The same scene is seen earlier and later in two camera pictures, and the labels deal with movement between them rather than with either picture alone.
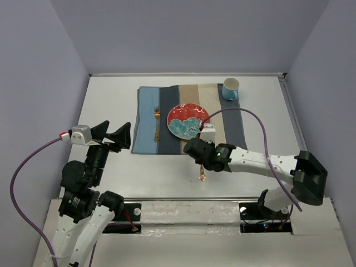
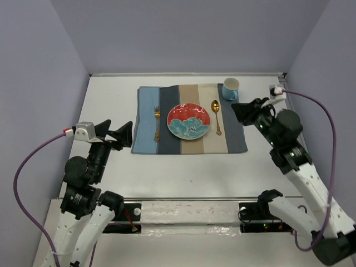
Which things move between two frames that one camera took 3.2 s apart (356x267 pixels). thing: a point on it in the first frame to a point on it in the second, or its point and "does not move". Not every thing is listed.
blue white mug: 230,88 does not move
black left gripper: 122,136 does not move
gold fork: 157,114 does not move
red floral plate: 184,120 does not move
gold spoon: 202,176 to 215,106
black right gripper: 211,144 to 245,112
